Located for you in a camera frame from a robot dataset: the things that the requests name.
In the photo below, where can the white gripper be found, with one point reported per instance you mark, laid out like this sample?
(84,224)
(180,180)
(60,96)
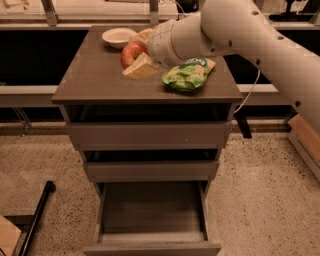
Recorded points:
(161,45)

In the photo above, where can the red apple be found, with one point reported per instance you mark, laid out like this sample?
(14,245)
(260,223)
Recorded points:
(130,53)

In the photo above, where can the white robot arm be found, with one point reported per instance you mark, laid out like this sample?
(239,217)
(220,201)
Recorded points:
(224,27)

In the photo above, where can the grey top drawer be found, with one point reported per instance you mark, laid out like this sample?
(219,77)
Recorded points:
(148,136)

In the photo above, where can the grey drawer cabinet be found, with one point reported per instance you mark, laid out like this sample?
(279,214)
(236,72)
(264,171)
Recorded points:
(94,90)

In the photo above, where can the grey middle drawer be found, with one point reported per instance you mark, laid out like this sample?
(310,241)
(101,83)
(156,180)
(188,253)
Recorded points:
(151,171)

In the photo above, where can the grey open bottom drawer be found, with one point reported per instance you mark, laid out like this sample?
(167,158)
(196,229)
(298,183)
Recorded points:
(152,219)

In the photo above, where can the white bowl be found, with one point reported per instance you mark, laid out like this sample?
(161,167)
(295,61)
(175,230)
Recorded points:
(118,38)

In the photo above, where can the green chip bag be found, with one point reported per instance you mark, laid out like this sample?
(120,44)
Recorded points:
(190,76)

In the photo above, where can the black pole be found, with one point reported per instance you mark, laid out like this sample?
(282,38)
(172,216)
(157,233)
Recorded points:
(36,217)

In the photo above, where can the cardboard box at right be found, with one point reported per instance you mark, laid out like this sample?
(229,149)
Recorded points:
(307,143)

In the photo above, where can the cardboard piece at left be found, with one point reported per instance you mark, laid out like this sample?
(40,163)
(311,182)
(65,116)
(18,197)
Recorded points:
(9,236)

